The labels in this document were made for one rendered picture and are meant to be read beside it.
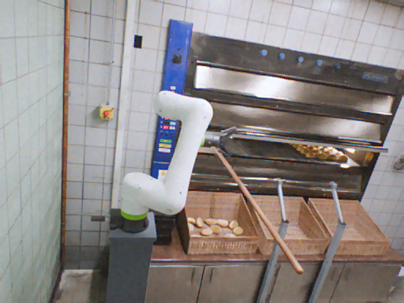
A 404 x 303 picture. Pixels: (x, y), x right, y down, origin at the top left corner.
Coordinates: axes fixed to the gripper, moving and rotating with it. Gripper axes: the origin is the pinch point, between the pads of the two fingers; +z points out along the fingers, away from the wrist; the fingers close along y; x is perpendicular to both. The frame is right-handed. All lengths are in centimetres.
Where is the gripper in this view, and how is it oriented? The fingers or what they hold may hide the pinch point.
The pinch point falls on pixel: (242, 143)
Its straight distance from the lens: 193.5
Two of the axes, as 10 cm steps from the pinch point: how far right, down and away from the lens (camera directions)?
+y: -1.6, 9.3, 3.4
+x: 1.9, 3.6, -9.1
